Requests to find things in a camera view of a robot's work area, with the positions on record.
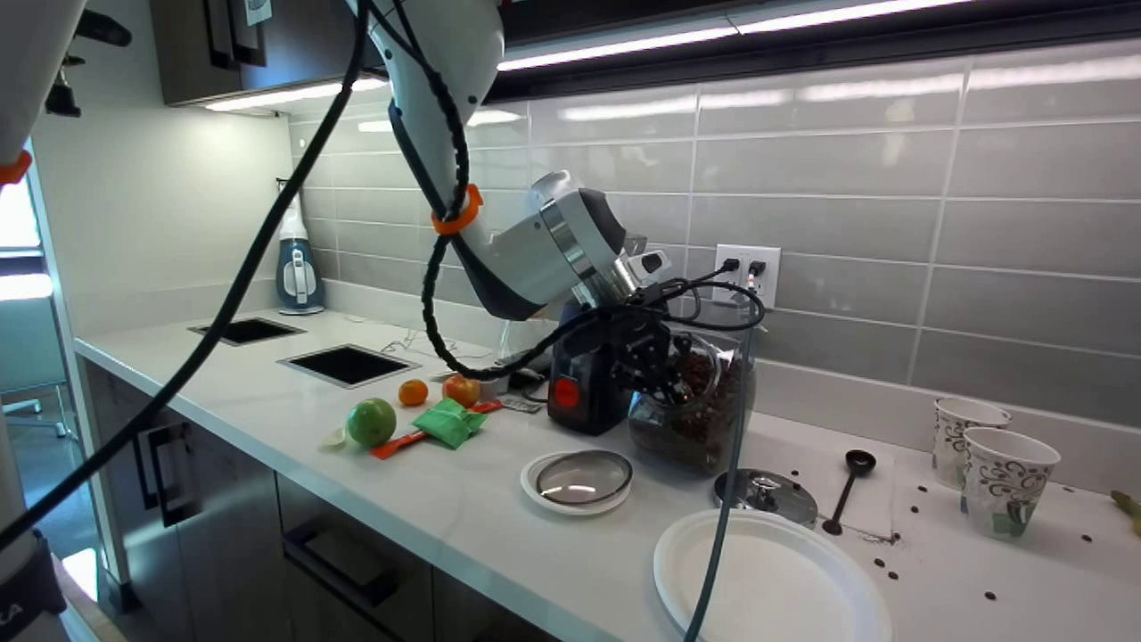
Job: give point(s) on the black camera on stand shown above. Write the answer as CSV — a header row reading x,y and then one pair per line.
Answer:
x,y
99,31

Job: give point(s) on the patterned paper cup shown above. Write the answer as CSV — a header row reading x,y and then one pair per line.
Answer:
x,y
1006,485
948,440

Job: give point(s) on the white plastic spoon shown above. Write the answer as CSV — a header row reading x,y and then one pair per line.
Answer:
x,y
332,440

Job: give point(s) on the black coffee grinder glass hopper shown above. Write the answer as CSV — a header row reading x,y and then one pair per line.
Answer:
x,y
572,406

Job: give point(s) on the grey base cabinet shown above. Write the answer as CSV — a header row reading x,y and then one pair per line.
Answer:
x,y
236,557

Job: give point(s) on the red apple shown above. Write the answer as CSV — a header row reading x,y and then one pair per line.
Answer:
x,y
462,389

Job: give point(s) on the glass jar of coffee beans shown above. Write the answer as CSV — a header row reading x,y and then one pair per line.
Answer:
x,y
689,440

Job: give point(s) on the orange stick packet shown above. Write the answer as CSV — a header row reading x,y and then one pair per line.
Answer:
x,y
397,447

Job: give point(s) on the short under-cabinet light strip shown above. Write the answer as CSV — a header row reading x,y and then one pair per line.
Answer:
x,y
285,93

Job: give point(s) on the large white plate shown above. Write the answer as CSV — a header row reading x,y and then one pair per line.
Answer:
x,y
784,591

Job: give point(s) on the green apple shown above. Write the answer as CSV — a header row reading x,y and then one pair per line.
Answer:
x,y
373,426

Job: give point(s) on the dark upper wall cabinet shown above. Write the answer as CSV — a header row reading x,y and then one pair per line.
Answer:
x,y
1009,37

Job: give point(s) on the white outlet with black plugs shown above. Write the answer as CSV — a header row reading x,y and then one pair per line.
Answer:
x,y
770,289

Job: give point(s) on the yellow green banana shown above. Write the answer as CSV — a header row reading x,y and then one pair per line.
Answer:
x,y
1128,512

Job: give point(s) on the black coffee scoop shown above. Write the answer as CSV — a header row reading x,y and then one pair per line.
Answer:
x,y
855,466

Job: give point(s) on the small orange fruit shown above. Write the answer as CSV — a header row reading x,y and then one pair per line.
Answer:
x,y
414,394

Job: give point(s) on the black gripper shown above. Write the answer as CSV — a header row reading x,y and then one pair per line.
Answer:
x,y
665,306

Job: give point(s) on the long under-cabinet light strip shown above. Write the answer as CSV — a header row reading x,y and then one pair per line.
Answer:
x,y
715,35

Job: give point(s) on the small white plate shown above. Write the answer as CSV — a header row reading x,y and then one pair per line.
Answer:
x,y
530,485

